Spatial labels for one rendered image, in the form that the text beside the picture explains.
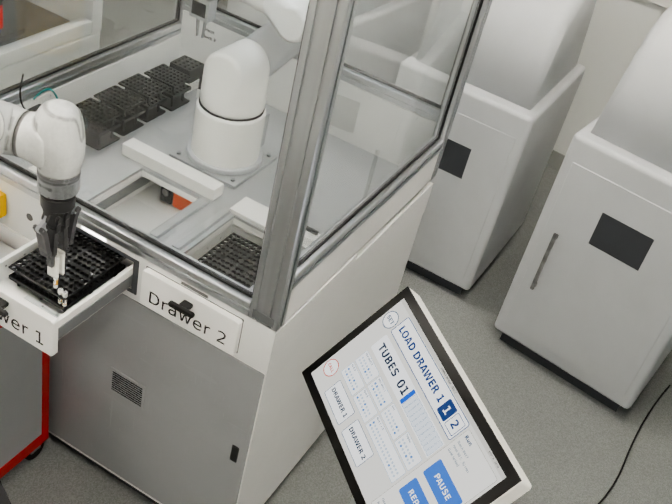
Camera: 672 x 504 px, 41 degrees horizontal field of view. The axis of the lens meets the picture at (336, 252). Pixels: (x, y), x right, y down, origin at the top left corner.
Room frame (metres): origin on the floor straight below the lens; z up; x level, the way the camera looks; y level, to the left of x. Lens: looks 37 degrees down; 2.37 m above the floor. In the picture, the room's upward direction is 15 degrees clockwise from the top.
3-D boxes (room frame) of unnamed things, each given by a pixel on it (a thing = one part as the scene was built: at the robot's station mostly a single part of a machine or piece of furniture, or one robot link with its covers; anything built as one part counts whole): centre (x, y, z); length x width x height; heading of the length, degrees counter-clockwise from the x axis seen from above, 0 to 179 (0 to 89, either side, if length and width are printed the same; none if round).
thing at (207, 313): (1.62, 0.31, 0.87); 0.29 x 0.02 x 0.11; 69
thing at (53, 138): (1.55, 0.63, 1.32); 0.13 x 0.11 x 0.16; 87
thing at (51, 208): (1.55, 0.62, 1.14); 0.08 x 0.07 x 0.09; 159
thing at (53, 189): (1.55, 0.62, 1.22); 0.09 x 0.09 x 0.06
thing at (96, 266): (1.66, 0.64, 0.87); 0.22 x 0.18 x 0.06; 159
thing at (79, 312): (1.67, 0.63, 0.86); 0.40 x 0.26 x 0.06; 159
